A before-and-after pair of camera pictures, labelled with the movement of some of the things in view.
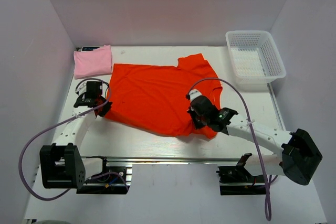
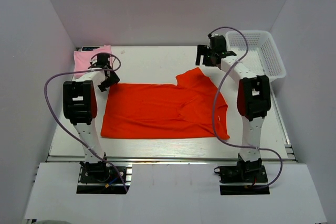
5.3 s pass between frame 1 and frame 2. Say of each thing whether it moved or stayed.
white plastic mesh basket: stayed
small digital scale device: stayed
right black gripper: moved
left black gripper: moved
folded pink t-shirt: stayed
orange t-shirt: moved
